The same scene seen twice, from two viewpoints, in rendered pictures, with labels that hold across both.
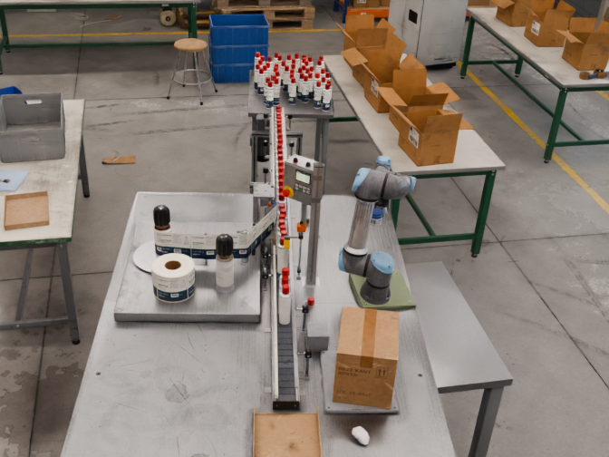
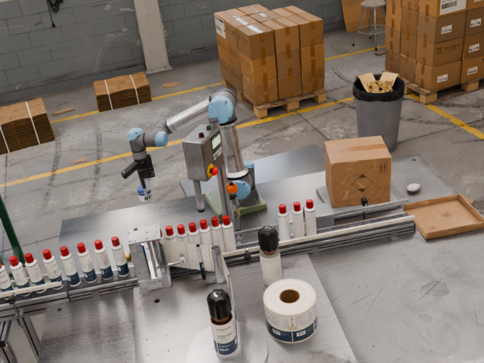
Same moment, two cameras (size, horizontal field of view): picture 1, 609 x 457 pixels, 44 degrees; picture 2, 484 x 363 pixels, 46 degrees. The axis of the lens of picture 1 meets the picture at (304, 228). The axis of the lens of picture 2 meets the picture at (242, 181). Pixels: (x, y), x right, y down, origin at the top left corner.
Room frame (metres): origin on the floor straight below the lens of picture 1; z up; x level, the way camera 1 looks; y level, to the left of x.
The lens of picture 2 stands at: (3.08, 2.22, 2.52)
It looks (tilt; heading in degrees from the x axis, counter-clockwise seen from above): 31 degrees down; 268
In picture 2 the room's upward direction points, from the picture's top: 7 degrees counter-clockwise
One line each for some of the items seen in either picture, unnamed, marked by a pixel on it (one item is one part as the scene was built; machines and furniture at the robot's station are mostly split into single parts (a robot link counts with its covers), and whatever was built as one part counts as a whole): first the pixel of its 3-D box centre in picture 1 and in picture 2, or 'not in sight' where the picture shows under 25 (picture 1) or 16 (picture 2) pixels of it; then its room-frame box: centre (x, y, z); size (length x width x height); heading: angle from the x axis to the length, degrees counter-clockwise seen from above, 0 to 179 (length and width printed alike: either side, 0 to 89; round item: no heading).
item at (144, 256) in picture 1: (164, 256); (227, 351); (3.15, 0.71, 0.89); 0.31 x 0.31 x 0.01
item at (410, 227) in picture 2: (282, 283); (245, 254); (3.02, 0.09, 0.85); 1.65 x 0.11 x 0.05; 4
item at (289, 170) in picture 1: (303, 180); (204, 153); (3.14, 0.02, 1.38); 0.17 x 0.10 x 0.19; 59
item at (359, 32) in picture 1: (362, 43); not in sight; (6.40, -0.41, 0.97); 0.45 x 0.40 x 0.37; 105
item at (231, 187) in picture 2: (294, 250); (236, 215); (3.04, 0.05, 1.05); 0.10 x 0.04 x 0.33; 94
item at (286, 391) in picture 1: (282, 282); (244, 253); (3.02, 0.09, 0.86); 1.65 x 0.08 x 0.04; 4
